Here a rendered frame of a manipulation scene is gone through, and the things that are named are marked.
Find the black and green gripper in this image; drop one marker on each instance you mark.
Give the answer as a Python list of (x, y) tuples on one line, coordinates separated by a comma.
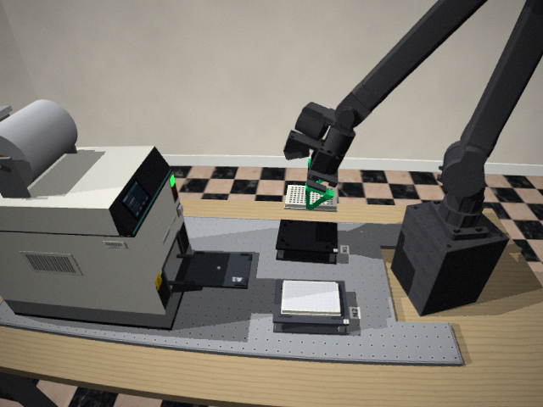
[(314, 178)]

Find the grey cylinder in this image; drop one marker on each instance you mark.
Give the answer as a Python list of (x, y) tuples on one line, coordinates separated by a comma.
[(37, 136)]

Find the white flat plate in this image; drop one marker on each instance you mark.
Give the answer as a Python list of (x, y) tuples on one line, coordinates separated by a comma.
[(310, 298)]

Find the white well plate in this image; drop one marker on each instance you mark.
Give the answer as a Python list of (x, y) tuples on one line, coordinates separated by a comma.
[(295, 200)]

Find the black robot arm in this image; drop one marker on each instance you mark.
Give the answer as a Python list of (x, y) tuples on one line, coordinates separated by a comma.
[(462, 174)]

